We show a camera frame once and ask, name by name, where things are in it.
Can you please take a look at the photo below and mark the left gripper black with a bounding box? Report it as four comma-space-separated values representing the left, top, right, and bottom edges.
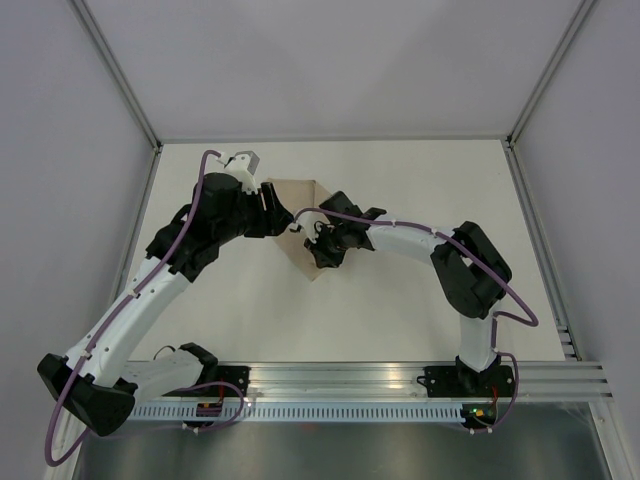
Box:
215, 182, 294, 245

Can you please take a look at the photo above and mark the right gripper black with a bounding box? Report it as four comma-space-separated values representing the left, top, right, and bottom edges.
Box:
304, 224, 349, 269

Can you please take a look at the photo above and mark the beige cloth napkin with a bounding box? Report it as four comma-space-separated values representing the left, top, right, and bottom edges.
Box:
268, 178, 331, 282

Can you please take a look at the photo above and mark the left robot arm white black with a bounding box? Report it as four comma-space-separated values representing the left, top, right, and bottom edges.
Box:
37, 173, 293, 437

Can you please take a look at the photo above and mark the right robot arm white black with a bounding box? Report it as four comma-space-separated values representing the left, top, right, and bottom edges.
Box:
295, 192, 516, 399

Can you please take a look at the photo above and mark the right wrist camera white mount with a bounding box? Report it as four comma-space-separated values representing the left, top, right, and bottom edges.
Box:
288, 220, 319, 243

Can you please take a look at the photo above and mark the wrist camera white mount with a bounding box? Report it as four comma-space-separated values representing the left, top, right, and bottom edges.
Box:
217, 151, 260, 194
288, 220, 319, 243

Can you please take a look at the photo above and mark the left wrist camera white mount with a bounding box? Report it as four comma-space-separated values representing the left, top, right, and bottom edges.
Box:
217, 151, 260, 194

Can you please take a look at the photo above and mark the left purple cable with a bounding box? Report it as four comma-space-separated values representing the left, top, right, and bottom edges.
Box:
45, 148, 246, 469

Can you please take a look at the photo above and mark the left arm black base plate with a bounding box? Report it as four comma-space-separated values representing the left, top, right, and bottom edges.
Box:
196, 365, 251, 398

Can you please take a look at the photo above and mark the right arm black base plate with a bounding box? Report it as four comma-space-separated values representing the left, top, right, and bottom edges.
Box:
422, 365, 516, 399

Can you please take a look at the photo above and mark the white slotted cable duct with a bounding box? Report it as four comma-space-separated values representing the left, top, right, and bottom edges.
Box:
130, 401, 463, 423

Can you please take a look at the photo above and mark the left aluminium frame post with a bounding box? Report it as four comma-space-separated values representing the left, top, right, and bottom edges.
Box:
68, 0, 162, 152

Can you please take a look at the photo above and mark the aluminium frame post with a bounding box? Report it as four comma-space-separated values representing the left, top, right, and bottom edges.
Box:
502, 0, 599, 149
68, 0, 162, 152

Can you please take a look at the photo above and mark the aluminium mounting rail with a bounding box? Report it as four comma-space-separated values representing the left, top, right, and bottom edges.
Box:
127, 360, 614, 401

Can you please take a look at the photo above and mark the right aluminium frame post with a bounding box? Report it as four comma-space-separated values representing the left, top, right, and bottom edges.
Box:
502, 0, 599, 149

